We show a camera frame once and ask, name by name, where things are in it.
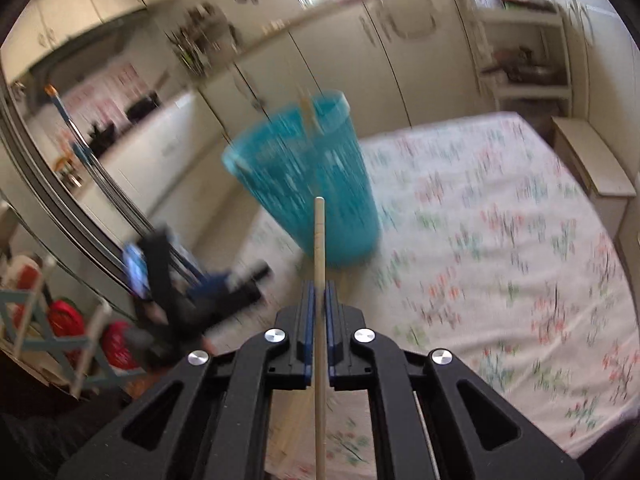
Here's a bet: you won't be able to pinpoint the red patterned slipper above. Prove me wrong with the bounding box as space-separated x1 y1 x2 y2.
47 300 86 351

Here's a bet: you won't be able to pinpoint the white drawer cabinet unit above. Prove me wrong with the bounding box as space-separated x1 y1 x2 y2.
560 0 640 171

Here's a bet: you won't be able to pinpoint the range hood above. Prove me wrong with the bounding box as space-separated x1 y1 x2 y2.
15 25 141 91

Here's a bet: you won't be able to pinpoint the floral tablecloth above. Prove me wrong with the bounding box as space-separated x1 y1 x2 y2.
240 112 640 480

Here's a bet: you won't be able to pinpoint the black frying pan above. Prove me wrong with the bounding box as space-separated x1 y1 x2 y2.
125 91 161 123

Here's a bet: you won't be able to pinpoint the wall utensil rack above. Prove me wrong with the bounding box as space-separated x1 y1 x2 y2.
167 2 236 78

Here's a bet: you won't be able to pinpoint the grey sliding door frame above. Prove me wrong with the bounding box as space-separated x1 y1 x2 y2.
0 75 146 311

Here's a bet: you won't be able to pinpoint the white upper cabinets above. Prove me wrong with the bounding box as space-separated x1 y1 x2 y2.
0 0 181 61

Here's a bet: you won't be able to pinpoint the pink red slipper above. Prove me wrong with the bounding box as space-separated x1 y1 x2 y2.
102 322 138 368

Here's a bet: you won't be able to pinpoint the white trolley rack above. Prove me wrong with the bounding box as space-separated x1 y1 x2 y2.
470 0 573 116

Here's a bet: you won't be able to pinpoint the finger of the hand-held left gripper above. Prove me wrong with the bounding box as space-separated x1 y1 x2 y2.
122 227 173 311
192 265 273 321

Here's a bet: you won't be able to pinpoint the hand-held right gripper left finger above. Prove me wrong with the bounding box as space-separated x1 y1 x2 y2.
57 280 317 480

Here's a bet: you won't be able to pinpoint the blue and white shoe rack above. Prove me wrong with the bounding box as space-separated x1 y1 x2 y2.
0 200 131 401

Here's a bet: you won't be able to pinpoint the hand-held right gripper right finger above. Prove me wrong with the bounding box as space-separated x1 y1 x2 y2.
324 280 586 480

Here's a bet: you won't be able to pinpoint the blue plastic basket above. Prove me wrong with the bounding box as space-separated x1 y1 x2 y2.
221 89 381 268

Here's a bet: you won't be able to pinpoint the lidded pan with handle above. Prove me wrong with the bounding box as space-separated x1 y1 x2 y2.
492 47 561 86

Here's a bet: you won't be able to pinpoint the white orange plush slipper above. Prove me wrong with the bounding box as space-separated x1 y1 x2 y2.
7 255 43 286

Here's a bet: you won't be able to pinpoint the white hanging plastic bag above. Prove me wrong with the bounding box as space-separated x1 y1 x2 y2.
372 0 438 41

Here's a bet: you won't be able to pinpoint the white base cabinets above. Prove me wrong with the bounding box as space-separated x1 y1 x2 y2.
197 0 481 146

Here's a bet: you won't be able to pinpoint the white step stool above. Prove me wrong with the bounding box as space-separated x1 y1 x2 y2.
550 116 638 241

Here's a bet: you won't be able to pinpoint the long wooden chopstick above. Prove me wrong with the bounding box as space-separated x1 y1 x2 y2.
312 197 328 480

